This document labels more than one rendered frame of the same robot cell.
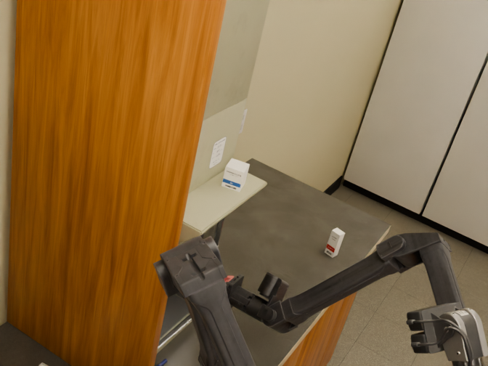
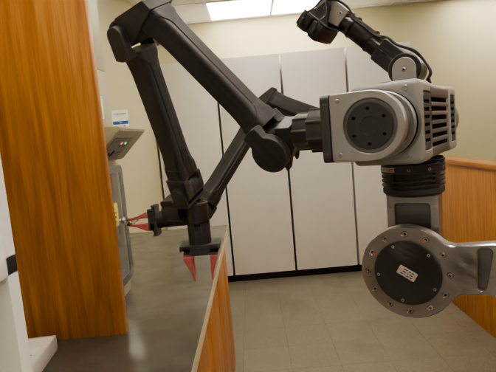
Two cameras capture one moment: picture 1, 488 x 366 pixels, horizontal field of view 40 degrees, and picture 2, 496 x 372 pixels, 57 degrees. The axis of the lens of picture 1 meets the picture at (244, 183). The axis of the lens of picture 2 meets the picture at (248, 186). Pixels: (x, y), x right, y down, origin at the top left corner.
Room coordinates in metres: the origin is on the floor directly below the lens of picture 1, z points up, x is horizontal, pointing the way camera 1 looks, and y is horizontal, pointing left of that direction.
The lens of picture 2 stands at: (-0.08, 0.24, 1.45)
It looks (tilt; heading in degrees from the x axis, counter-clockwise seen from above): 6 degrees down; 337
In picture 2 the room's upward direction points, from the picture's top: 5 degrees counter-clockwise
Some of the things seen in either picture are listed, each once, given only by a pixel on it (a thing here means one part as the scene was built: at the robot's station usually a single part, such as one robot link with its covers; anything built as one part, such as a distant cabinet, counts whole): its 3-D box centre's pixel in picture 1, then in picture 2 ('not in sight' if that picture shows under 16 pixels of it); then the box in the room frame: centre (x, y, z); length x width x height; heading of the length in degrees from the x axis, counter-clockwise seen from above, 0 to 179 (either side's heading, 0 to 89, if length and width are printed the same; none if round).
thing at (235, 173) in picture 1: (235, 175); (120, 119); (1.46, 0.03, 1.54); 0.05 x 0.05 x 0.06; 80
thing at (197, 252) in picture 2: not in sight; (206, 262); (1.02, -0.08, 1.14); 0.07 x 0.07 x 0.09; 67
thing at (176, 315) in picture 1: (182, 283); (113, 229); (1.42, 0.10, 1.19); 0.30 x 0.01 x 0.40; 155
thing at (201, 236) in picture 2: not in sight; (199, 235); (1.02, -0.07, 1.21); 0.10 x 0.07 x 0.07; 67
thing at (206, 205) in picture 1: (214, 211); (116, 144); (1.40, 0.06, 1.46); 0.32 x 0.11 x 0.10; 156
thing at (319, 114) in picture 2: not in sight; (318, 130); (0.66, -0.22, 1.45); 0.09 x 0.08 x 0.12; 124
